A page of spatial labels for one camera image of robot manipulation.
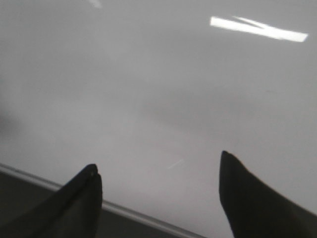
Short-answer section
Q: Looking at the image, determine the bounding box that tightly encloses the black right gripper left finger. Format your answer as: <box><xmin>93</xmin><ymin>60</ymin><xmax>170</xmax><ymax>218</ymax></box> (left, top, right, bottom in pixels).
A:
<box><xmin>0</xmin><ymin>164</ymin><xmax>103</xmax><ymax>238</ymax></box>

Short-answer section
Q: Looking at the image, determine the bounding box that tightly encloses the white whiteboard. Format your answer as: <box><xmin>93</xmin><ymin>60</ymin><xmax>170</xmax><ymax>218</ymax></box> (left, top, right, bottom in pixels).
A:
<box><xmin>0</xmin><ymin>0</ymin><xmax>317</xmax><ymax>238</ymax></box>

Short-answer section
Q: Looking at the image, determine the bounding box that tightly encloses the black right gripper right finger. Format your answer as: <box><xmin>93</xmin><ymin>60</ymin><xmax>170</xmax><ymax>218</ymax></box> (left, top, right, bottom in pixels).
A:
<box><xmin>219</xmin><ymin>151</ymin><xmax>317</xmax><ymax>238</ymax></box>

